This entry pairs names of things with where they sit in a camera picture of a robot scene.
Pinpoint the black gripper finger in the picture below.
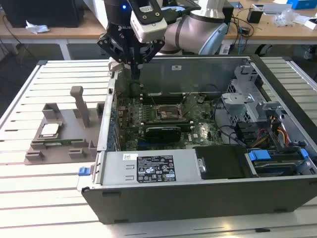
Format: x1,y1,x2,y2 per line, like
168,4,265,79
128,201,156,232
136,41,165,80
97,32,137,80

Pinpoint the silver CPU green edge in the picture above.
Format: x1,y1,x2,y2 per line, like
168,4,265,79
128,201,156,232
39,123,61,139

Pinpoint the CPU socket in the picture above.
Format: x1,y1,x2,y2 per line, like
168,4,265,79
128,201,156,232
155,103,186,121

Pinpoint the grey case latch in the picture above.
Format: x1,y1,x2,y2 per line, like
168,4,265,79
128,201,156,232
108,56,124,73

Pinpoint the large white plastic box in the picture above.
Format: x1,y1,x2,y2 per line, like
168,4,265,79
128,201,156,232
83,0,109,27

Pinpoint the black RAM slot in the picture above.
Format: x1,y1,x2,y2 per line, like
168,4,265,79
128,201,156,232
143,99,187,104
142,93,186,97
142,95,186,99
143,97,186,101

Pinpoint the green RAM stick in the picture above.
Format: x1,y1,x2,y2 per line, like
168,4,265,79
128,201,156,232
143,119,193,127
44,140,84,146

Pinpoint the crumpled white paper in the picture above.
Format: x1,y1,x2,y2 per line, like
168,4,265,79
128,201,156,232
25,20,50,35

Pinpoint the black computer tower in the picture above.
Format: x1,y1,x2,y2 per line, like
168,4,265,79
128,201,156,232
1,0,85,28

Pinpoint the black graphics card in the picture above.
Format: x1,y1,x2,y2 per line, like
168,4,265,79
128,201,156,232
144,125,183,144

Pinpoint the grey brown parts rack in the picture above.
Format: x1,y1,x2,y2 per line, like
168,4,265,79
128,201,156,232
24,85,106,166

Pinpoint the green motherboard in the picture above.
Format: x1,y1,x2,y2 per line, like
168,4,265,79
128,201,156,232
115,95,223,151

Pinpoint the silver metal drive cage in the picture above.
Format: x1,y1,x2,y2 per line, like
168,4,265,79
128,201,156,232
221,64,289,129

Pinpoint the small black box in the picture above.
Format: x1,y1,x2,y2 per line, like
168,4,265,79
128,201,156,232
247,8,263,24

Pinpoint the grey power supply box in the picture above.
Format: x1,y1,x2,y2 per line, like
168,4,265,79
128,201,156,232
99,148,207,188

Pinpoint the flat white box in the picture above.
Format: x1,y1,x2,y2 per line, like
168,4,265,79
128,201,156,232
251,2,293,15

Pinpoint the clear plastic bag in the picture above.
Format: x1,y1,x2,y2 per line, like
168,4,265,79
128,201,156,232
273,9,301,27

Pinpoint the hard disk in blue carrier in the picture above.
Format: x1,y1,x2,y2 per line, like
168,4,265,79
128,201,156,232
245,148,311,178

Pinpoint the black PC case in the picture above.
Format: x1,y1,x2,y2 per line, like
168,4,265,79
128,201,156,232
81,55,317,225

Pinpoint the blue cardboard box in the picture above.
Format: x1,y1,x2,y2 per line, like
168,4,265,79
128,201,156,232
286,0,317,10

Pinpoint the small white box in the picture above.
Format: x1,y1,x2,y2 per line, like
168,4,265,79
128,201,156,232
304,18,317,31

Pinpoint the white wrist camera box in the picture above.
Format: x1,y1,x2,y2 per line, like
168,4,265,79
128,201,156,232
129,0,168,43

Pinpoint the wooden desk white frame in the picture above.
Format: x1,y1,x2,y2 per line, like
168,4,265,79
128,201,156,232
0,7,317,61

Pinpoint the black camera cable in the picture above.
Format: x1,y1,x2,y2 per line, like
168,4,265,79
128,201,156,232
160,4,203,25

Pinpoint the coloured power wire bundle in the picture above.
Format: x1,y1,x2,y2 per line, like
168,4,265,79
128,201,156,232
252,115,291,149

